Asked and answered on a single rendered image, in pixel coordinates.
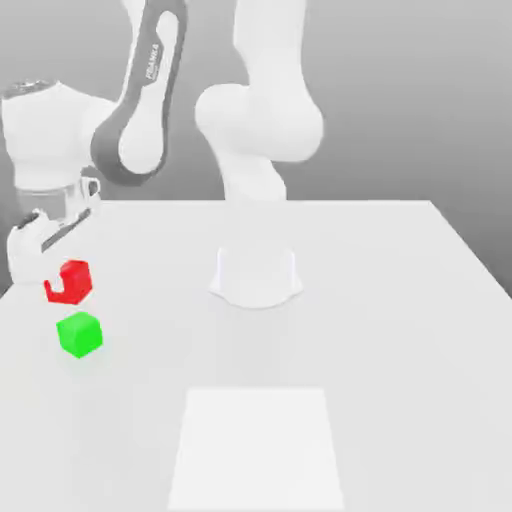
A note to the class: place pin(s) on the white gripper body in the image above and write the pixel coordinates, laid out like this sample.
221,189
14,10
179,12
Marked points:
28,244

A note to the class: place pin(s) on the small red cube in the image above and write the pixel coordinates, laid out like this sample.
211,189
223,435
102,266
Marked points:
76,280

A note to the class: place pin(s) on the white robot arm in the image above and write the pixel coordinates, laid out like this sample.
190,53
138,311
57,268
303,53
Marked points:
256,120

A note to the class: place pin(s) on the small green cube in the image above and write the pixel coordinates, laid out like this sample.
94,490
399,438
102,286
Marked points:
80,334

